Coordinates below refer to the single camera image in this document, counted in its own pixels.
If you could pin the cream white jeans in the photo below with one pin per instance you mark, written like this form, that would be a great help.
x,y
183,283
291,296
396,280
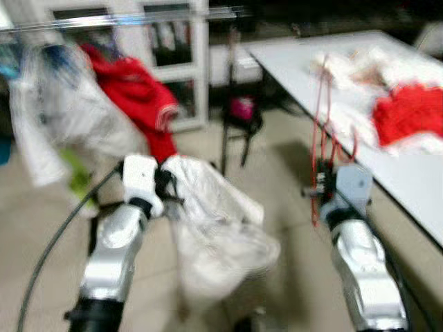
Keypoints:
x,y
214,221

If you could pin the red plastic hanger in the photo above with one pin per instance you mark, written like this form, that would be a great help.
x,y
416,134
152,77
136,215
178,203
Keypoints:
x,y
320,117

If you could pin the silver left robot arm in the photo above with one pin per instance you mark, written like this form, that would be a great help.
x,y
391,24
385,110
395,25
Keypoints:
x,y
114,242

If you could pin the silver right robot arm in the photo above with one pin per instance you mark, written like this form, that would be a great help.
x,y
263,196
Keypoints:
x,y
360,263

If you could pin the plain white cloth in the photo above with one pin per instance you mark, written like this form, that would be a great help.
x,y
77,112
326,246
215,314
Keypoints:
x,y
353,124

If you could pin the green object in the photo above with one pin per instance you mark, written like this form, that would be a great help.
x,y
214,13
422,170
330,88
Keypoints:
x,y
77,176

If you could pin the red jacket white stripes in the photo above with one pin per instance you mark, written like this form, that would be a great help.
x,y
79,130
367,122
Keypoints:
x,y
138,93

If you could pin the pink object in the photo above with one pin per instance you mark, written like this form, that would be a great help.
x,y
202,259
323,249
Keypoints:
x,y
242,108

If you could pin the white cabinet glass doors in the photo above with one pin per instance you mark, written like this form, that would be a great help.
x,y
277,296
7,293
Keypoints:
x,y
199,62

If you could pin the white stained garment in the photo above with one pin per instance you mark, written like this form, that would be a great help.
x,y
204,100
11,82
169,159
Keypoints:
x,y
387,66

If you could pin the white shirt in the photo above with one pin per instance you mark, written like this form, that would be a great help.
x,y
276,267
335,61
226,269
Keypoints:
x,y
34,152

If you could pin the metal clothes rack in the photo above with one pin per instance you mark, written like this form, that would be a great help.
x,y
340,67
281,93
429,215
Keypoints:
x,y
104,21

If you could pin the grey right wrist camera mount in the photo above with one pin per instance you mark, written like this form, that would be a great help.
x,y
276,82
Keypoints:
x,y
354,185

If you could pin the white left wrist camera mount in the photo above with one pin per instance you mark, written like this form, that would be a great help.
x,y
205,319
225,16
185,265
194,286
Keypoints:
x,y
140,178

